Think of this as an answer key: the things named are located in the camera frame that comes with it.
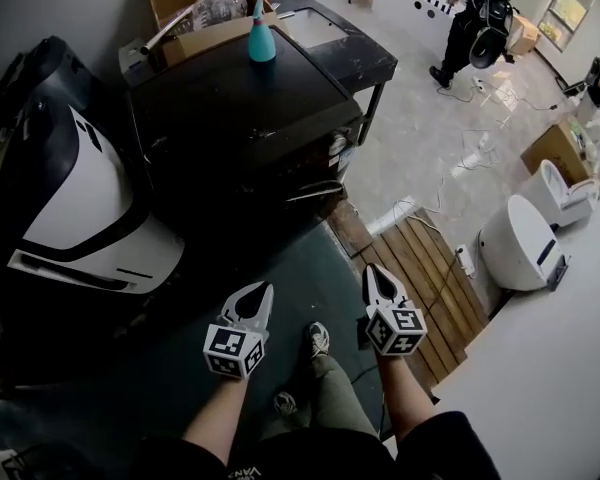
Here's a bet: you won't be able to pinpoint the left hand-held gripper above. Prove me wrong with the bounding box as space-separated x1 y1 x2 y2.
201 280 276 382

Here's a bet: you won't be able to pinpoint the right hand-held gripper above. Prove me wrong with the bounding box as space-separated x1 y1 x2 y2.
361 262 428 358

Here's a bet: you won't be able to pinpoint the person's left forearm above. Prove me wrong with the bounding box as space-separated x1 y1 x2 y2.
181 374 250 465

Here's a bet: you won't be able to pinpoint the person's right forearm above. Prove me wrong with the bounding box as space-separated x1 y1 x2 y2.
376 351 435 445

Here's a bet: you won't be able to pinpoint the black washing machine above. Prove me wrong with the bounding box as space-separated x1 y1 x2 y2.
126 29 365 235

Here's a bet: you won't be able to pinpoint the wooden slatted platform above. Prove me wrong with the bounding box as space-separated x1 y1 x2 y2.
326 199 492 385

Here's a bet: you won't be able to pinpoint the dark green floor mat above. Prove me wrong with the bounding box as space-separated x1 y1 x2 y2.
0 215 396 469

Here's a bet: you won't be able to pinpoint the person's right shoe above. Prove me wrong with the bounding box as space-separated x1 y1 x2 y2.
306 320 331 359

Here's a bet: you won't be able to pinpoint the person's shoe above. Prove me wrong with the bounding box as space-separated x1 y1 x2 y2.
306 320 331 359
272 390 298 417

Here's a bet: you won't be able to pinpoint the person's left shoe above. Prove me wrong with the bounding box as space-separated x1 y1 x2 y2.
272 390 298 417

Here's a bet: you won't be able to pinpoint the person's olive trousers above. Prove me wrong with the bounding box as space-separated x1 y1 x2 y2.
278 354 382 440

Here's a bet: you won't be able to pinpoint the person's black shirt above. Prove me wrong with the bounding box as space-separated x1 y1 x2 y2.
128 409 502 480

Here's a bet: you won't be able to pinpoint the white counter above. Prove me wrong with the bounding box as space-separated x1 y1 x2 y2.
431 225 600 480

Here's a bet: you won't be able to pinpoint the white toilet open lid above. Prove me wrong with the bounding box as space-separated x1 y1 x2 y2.
521 158 600 228

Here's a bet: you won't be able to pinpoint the white black shell appliance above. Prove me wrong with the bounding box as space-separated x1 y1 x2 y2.
0 34 187 298

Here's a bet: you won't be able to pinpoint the black table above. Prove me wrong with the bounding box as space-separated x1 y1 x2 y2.
268 0 400 145

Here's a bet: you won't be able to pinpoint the teal spray bottle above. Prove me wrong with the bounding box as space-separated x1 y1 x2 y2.
247 0 277 64

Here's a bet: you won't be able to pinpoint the grey metal box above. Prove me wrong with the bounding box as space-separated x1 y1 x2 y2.
117 41 155 88

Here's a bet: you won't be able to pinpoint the metal tube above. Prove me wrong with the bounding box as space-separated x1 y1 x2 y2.
137 6 202 58

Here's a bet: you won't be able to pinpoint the small cardboard box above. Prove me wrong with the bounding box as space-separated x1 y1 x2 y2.
506 14 540 55

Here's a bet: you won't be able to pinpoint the clear plastic water jug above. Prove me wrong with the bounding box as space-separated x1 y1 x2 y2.
191 0 250 33

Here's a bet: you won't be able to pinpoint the window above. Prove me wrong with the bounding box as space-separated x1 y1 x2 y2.
538 0 600 53

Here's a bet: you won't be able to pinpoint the black cable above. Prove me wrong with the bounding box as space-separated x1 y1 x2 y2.
418 254 462 315

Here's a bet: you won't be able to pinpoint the white cable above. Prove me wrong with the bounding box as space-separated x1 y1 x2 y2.
393 136 497 220

